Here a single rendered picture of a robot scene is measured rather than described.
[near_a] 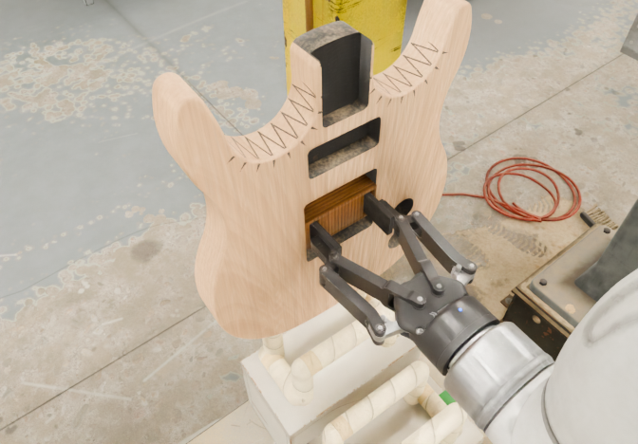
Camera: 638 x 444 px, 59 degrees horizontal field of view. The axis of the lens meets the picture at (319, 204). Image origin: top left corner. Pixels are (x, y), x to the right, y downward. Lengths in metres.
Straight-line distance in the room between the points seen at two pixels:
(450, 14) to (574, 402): 0.37
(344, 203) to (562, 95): 2.91
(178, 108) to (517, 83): 3.13
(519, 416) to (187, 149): 0.34
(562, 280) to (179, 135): 1.83
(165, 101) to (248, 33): 3.31
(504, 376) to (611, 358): 0.16
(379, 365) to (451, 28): 0.56
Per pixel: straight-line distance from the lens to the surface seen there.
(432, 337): 0.54
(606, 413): 0.39
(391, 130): 0.61
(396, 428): 0.99
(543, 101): 3.39
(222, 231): 0.56
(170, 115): 0.45
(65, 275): 2.58
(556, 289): 2.14
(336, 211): 0.63
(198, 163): 0.48
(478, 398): 0.53
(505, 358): 0.52
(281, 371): 0.90
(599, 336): 0.39
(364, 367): 0.94
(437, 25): 0.60
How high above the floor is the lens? 1.95
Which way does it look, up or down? 49 degrees down
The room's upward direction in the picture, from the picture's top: straight up
